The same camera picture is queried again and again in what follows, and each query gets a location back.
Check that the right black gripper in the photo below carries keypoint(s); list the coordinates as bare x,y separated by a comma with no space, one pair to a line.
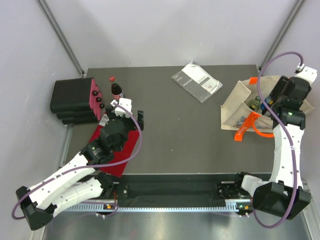
278,88

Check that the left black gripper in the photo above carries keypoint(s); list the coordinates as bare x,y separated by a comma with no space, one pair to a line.
111,115

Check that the cola glass bottle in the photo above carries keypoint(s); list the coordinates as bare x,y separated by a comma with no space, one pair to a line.
116,90

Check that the clear glass bottle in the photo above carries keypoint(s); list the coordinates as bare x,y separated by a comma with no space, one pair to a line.
255,104

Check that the blue label water bottle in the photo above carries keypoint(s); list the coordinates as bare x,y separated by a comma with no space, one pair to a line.
263,107

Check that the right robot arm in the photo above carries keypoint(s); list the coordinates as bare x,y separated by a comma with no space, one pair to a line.
283,194

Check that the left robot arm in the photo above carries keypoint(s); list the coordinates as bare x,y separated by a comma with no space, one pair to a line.
42,202

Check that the black pink case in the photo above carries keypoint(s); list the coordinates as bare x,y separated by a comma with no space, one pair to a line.
77,101

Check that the red folder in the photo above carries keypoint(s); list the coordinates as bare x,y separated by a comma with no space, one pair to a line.
127,151

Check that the white booklet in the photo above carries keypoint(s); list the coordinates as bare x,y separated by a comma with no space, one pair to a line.
196,81

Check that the black mounting base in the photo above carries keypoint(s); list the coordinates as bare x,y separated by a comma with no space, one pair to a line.
173,190

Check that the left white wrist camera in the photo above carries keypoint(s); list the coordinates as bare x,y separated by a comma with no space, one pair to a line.
122,106

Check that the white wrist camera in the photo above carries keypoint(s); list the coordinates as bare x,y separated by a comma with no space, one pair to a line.
122,106
306,73

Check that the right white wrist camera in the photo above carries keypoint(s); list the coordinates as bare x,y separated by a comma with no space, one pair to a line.
306,73

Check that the right aluminium frame post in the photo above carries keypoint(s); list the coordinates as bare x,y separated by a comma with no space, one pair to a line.
289,20

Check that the aluminium frame post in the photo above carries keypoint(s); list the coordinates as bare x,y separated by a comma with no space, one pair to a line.
289,20
60,35

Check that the slotted cable duct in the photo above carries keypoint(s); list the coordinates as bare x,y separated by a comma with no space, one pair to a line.
228,205

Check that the left aluminium frame post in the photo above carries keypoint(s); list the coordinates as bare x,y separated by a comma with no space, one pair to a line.
60,35

